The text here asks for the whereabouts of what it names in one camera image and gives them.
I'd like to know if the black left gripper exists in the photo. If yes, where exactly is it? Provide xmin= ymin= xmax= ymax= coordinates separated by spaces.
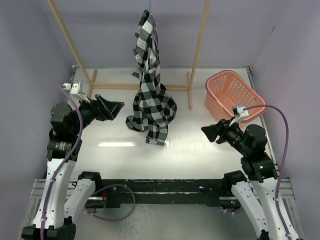
xmin=70 ymin=94 xmax=124 ymax=135

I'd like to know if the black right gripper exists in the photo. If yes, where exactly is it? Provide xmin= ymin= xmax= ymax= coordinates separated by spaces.
xmin=201 ymin=115 xmax=250 ymax=155

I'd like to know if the black white checkered shirt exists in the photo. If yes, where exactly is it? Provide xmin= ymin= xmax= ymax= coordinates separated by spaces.
xmin=125 ymin=9 xmax=178 ymax=146

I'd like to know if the blue wire hanger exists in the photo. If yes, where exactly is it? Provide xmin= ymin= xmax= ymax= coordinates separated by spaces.
xmin=148 ymin=0 xmax=152 ymax=13

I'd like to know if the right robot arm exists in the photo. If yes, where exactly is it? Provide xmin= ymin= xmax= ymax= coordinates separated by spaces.
xmin=201 ymin=119 xmax=300 ymax=240

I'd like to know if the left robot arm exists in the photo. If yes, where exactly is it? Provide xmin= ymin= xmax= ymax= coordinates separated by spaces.
xmin=21 ymin=94 xmax=125 ymax=240

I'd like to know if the wooden clothes rack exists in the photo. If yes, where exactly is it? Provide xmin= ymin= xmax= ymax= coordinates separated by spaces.
xmin=47 ymin=0 xmax=211 ymax=110

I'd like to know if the pink plastic basket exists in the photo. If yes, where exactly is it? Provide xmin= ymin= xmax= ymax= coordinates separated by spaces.
xmin=205 ymin=70 xmax=266 ymax=121

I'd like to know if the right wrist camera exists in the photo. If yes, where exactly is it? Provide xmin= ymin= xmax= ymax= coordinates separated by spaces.
xmin=229 ymin=104 xmax=249 ymax=126

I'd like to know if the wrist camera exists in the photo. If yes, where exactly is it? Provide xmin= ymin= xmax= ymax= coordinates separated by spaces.
xmin=62 ymin=80 xmax=90 ymax=103
xmin=229 ymin=104 xmax=249 ymax=126

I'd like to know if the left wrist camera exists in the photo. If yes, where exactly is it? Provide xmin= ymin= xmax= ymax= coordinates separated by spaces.
xmin=62 ymin=80 xmax=90 ymax=103

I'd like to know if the black base frame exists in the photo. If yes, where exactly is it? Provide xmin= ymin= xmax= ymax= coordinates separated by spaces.
xmin=96 ymin=179 xmax=241 ymax=211

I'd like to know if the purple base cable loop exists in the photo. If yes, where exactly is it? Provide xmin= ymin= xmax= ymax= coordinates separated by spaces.
xmin=84 ymin=184 xmax=136 ymax=222

